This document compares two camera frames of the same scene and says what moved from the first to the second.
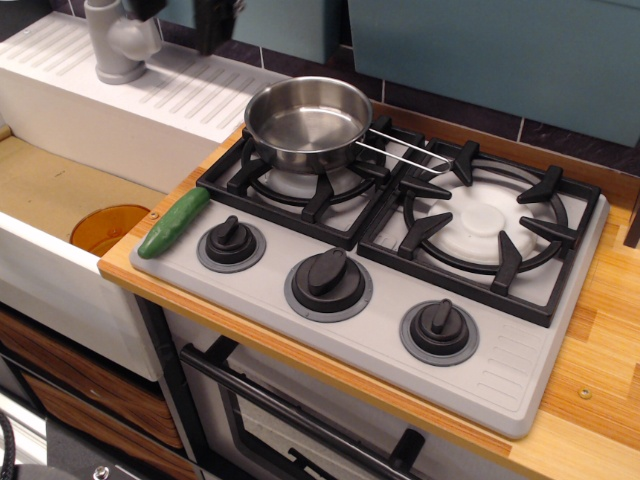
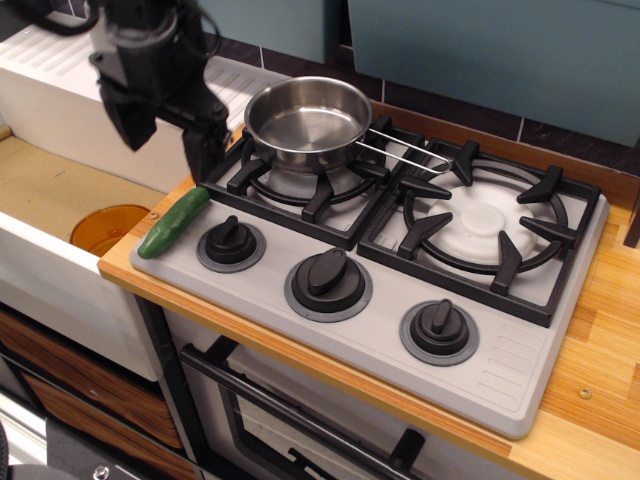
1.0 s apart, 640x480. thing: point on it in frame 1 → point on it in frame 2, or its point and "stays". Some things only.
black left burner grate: x=336 y=206 stays
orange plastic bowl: x=100 y=229 stays
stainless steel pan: x=314 y=125 stays
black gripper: x=214 y=23 → x=165 y=67
